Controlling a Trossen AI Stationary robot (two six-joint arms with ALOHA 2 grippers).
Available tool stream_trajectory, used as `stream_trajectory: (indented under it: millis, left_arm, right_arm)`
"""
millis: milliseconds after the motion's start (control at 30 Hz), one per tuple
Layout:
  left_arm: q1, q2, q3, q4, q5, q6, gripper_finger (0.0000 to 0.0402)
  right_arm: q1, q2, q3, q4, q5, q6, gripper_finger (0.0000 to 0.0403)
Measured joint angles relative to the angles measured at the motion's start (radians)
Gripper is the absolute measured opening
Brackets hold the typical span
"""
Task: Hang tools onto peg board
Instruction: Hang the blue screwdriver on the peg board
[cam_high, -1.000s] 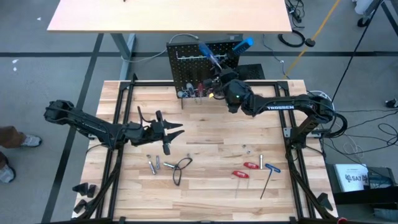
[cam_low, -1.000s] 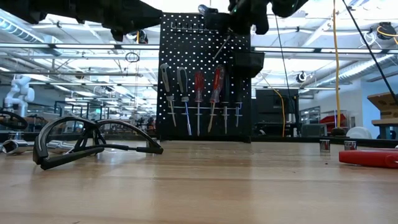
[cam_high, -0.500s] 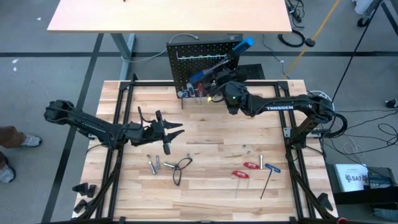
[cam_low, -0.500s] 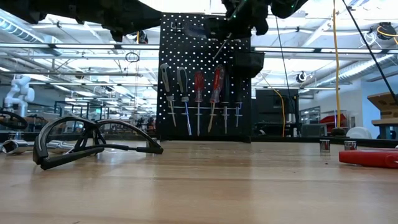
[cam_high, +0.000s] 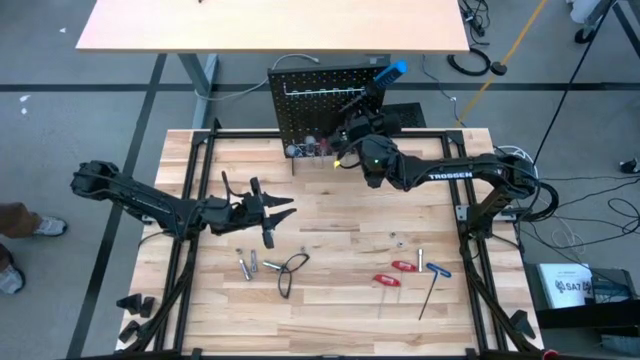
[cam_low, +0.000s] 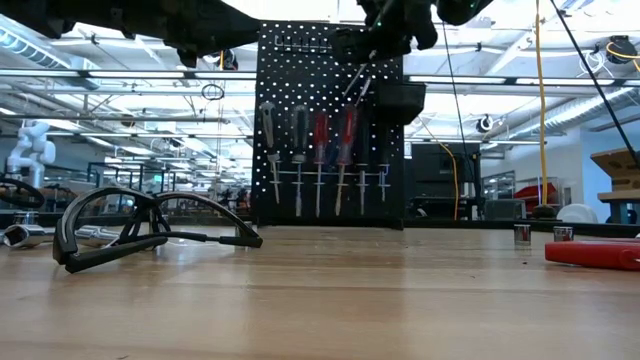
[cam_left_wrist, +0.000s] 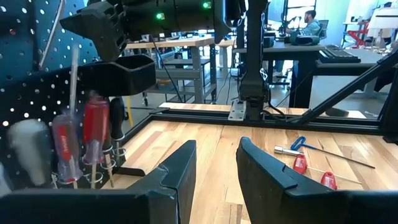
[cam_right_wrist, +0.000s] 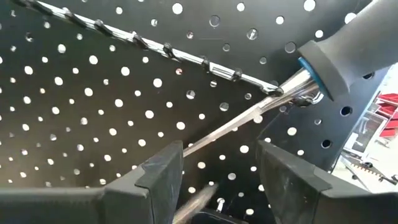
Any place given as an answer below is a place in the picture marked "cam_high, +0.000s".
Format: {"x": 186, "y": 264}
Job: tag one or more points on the black plastic bracket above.
{"x": 148, "y": 307}
{"x": 129, "y": 331}
{"x": 522, "y": 324}
{"x": 130, "y": 303}

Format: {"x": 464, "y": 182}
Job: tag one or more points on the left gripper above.
{"x": 240, "y": 215}

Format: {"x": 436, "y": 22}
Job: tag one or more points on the person's shoe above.
{"x": 50, "y": 226}
{"x": 10, "y": 281}

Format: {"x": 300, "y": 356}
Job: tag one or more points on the black round puck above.
{"x": 498, "y": 68}

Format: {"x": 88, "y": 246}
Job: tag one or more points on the person's leg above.
{"x": 4, "y": 255}
{"x": 17, "y": 220}

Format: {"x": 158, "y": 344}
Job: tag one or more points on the silver hook rail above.
{"x": 310, "y": 92}

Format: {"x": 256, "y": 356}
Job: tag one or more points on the long silver deep socket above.
{"x": 245, "y": 270}

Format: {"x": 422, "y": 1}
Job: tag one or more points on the black perforated floor plate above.
{"x": 412, "y": 116}

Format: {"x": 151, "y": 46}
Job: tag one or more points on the silver cylindrical socket bit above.
{"x": 420, "y": 260}

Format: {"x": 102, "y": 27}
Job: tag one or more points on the light wood desk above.
{"x": 275, "y": 25}

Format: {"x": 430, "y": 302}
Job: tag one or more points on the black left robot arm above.
{"x": 145, "y": 202}

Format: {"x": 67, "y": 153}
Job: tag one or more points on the silver ratchet extension bar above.
{"x": 272, "y": 265}

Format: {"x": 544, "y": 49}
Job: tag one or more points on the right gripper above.
{"x": 375, "y": 145}

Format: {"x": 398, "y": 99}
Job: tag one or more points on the white printed booklet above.
{"x": 562, "y": 285}

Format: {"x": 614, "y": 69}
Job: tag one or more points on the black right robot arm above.
{"x": 450, "y": 175}

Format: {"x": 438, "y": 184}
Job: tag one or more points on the black caster wheel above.
{"x": 582, "y": 36}

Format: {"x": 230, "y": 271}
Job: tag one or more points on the black aluminium table frame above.
{"x": 240, "y": 134}

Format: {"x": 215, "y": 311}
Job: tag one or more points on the black equipment case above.
{"x": 590, "y": 316}

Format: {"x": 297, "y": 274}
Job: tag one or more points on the small black floor device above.
{"x": 631, "y": 166}

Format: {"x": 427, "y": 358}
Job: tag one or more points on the red button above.
{"x": 550, "y": 354}

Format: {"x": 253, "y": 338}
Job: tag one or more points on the black metal pegboard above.
{"x": 300, "y": 115}

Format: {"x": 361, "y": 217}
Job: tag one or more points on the white round container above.
{"x": 585, "y": 10}

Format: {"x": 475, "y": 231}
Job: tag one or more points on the black safety glasses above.
{"x": 285, "y": 272}

